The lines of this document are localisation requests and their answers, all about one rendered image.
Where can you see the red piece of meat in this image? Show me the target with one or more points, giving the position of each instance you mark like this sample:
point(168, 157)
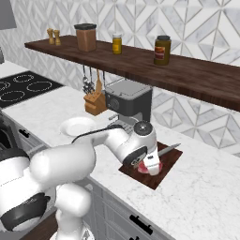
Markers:
point(142, 169)

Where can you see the hanging metal utensil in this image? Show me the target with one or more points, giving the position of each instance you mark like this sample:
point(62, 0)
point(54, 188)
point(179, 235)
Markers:
point(91, 85)

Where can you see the hanging wooden spatula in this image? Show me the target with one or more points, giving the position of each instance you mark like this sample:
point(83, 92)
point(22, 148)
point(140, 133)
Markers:
point(98, 84)

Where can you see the dark oven front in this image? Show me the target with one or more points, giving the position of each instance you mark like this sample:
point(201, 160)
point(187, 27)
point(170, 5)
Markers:
point(4, 137)

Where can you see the amber jar with red label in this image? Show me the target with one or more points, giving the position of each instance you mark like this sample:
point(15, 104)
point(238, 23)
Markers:
point(162, 51)

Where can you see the hanging black utensil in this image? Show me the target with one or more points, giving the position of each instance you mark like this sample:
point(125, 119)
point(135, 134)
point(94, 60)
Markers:
point(104, 79)

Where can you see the wooden salt shaker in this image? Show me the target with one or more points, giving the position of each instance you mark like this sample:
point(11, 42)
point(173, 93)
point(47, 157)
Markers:
point(50, 37)

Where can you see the black and grey coffee machine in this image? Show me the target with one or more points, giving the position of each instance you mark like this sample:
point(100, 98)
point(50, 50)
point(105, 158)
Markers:
point(129, 100)

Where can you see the dark wooden wall shelf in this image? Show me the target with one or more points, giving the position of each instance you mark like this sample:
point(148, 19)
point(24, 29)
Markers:
point(187, 78)

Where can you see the dark wooden cutting board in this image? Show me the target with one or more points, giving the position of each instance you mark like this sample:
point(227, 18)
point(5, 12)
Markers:
point(168, 162)

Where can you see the grey drawer front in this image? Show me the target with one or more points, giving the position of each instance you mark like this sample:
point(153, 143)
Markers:
point(32, 140)

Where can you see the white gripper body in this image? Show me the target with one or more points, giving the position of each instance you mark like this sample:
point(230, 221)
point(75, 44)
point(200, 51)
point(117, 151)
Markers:
point(152, 165)

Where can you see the black hob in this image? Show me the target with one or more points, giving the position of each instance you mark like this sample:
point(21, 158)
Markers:
point(34, 93)

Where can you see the grey range hood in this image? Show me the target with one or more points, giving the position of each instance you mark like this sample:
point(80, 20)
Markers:
point(6, 12)

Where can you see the brown canister with black lid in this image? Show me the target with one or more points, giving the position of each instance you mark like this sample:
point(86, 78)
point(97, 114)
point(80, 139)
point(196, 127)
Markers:
point(85, 40)

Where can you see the wooden knife block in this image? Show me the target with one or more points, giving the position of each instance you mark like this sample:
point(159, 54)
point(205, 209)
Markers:
point(95, 103)

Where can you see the grey cupboard front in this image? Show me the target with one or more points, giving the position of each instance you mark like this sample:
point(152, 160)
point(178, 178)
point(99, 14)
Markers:
point(115, 215)

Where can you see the small yellow jar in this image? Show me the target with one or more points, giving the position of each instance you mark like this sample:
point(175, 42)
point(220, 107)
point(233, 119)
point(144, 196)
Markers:
point(117, 45)

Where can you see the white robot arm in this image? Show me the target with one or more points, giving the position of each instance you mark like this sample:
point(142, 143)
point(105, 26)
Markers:
point(62, 162)

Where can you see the white plate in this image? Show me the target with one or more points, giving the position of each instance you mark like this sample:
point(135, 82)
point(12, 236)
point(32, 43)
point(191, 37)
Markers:
point(77, 126)

